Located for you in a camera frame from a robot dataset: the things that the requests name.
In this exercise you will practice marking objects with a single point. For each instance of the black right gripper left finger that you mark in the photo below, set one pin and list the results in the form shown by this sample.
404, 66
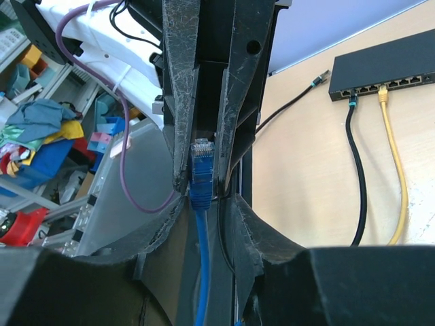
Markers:
132, 281

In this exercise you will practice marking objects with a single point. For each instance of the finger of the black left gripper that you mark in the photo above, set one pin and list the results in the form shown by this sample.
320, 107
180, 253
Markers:
180, 21
250, 26

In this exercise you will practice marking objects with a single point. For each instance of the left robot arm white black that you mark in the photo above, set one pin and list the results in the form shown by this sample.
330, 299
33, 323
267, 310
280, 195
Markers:
197, 68

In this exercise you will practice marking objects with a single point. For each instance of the aluminium rail frame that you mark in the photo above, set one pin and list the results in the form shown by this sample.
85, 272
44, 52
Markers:
68, 217

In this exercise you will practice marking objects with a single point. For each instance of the black ethernet cable teal plug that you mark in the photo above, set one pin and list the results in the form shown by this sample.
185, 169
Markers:
353, 102

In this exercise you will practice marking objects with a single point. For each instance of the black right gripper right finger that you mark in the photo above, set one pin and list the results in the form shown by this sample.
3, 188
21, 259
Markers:
282, 283

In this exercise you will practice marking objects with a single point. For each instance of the box of colourful blocks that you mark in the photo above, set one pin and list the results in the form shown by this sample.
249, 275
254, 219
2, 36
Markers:
36, 148

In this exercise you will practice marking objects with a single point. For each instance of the small black network switch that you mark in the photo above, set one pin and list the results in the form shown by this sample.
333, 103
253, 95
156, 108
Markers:
401, 63

